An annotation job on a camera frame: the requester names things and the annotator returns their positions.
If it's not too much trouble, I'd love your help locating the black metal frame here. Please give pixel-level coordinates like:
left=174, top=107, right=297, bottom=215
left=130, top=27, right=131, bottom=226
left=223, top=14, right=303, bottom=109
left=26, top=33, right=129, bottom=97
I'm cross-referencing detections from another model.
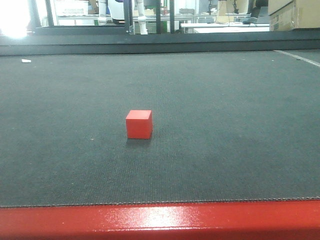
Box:
left=27, top=0, right=176, bottom=36

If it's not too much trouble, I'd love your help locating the red magnetic cube block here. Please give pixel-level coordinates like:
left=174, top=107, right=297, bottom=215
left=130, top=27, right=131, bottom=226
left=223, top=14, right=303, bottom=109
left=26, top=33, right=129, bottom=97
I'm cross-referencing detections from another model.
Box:
left=125, top=110, right=153, bottom=140

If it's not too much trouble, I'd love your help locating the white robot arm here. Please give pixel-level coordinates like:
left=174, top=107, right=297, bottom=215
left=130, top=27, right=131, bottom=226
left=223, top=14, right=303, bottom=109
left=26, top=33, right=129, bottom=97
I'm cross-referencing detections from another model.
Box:
left=134, top=0, right=148, bottom=35
left=97, top=0, right=108, bottom=26

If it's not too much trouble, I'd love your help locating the red metal front rail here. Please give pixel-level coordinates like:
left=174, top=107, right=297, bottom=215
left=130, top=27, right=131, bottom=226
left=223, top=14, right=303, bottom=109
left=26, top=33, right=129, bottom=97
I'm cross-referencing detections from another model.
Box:
left=0, top=200, right=320, bottom=240

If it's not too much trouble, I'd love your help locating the cardboard box top right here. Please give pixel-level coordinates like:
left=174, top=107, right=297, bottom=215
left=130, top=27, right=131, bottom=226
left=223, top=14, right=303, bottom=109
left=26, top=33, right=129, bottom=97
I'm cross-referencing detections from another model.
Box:
left=268, top=0, right=320, bottom=32

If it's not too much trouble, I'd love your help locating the white background table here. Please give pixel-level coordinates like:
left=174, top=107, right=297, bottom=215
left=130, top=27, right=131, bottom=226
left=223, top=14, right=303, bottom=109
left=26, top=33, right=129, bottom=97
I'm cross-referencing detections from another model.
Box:
left=181, top=22, right=270, bottom=34

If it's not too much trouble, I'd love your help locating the white paper scrap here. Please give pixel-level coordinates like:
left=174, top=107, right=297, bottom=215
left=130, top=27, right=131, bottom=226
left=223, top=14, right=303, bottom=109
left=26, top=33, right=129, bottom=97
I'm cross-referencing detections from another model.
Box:
left=21, top=59, right=32, bottom=63

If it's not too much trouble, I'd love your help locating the dark grey carpet mat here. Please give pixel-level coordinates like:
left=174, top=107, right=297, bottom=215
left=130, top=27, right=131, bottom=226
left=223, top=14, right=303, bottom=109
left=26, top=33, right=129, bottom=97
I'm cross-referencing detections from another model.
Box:
left=0, top=50, right=320, bottom=207

